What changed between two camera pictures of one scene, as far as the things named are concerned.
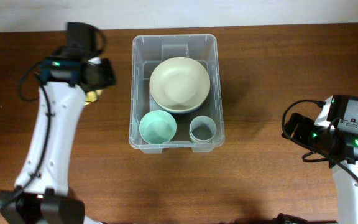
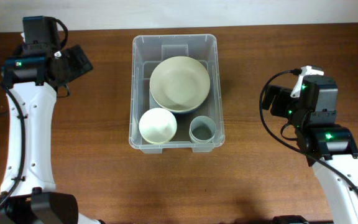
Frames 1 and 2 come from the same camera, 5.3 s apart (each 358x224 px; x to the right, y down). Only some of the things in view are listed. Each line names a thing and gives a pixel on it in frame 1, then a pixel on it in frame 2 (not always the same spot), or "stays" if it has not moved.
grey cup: (202, 130) stays
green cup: (205, 141) stays
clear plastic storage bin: (149, 50) stays
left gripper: (109, 78) to (80, 61)
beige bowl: (179, 84) stays
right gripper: (305, 124) to (282, 96)
